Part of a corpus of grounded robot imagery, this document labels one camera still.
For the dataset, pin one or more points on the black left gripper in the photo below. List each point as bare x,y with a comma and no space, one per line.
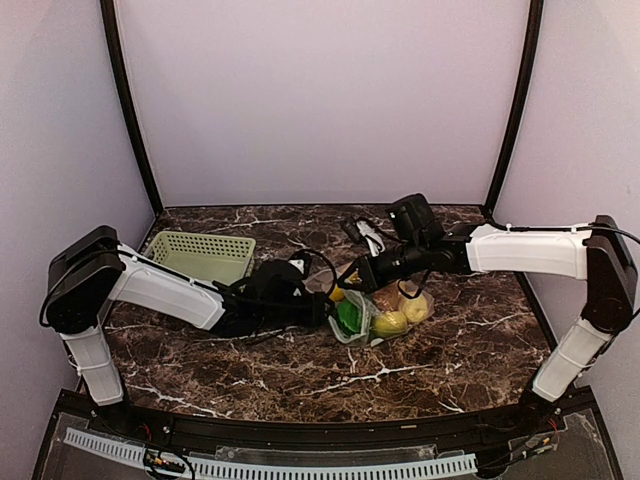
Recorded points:
314,315

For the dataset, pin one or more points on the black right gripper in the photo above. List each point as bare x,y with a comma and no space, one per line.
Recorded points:
371,280

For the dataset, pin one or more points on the clear zip top bag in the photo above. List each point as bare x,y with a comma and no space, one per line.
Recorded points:
321,281

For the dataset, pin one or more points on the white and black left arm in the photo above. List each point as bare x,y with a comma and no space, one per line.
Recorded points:
208,281

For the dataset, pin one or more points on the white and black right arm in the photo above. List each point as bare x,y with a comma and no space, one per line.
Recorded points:
595,253

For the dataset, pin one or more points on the brown fake food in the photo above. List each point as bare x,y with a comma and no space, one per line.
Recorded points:
387,299

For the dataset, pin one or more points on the green fake vegetable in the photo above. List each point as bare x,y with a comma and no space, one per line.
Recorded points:
349,318

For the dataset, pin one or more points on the yellow fake lemon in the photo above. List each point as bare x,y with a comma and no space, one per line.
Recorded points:
389,324

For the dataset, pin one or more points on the pale yellow fake food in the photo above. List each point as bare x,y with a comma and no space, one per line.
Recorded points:
418,309

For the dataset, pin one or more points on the light green perforated basket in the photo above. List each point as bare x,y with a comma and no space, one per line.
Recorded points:
207,257

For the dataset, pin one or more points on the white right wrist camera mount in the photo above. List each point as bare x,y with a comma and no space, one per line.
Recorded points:
371,237

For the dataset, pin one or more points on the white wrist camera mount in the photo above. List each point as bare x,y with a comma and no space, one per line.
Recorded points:
299,277
371,237

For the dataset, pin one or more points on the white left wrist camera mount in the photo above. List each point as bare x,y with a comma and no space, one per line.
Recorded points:
299,277

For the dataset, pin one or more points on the grey slotted cable duct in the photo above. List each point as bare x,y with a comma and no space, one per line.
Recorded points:
246,463

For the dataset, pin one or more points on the black front rail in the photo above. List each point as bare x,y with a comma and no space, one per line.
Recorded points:
475,432

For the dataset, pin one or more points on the black right frame post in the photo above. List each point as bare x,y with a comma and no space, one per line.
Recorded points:
516,112

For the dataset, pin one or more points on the black frame post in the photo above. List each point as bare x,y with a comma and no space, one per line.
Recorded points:
516,112
124,93

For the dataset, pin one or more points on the black left frame post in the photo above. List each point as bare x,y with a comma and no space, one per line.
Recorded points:
124,93

